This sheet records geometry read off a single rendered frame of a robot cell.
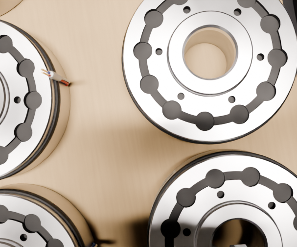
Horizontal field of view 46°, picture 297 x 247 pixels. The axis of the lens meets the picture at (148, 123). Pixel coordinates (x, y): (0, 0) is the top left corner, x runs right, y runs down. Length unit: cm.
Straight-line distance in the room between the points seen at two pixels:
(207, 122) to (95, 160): 8
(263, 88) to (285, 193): 6
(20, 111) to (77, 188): 7
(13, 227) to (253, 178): 14
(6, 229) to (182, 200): 11
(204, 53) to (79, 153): 11
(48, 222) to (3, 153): 5
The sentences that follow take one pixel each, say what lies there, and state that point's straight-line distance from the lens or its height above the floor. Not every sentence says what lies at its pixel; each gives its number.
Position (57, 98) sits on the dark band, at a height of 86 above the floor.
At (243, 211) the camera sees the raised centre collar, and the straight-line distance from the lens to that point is 21.
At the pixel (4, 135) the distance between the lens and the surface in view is 23.
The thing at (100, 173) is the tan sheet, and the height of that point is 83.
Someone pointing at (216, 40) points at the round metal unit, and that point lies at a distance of 23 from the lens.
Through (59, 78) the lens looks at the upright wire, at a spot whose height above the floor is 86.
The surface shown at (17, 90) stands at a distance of 23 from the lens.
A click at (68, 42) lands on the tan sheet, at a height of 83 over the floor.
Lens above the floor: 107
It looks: 86 degrees down
